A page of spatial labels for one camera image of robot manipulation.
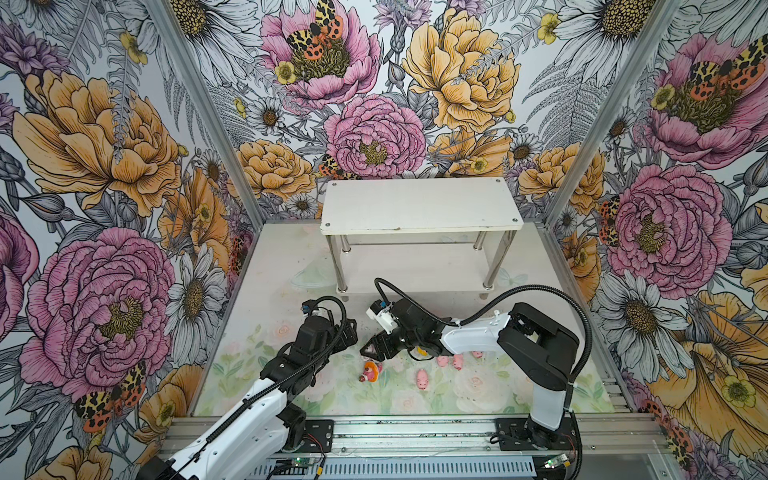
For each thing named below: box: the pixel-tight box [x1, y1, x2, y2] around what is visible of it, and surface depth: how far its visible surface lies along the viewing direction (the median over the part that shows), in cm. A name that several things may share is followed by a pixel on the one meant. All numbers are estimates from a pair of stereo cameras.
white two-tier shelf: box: [320, 177, 523, 293], surface depth 82 cm
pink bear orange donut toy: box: [358, 360, 383, 383], surface depth 83 cm
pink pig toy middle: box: [453, 354, 464, 371], surface depth 87 cm
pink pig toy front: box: [416, 368, 429, 391], surface depth 83 cm
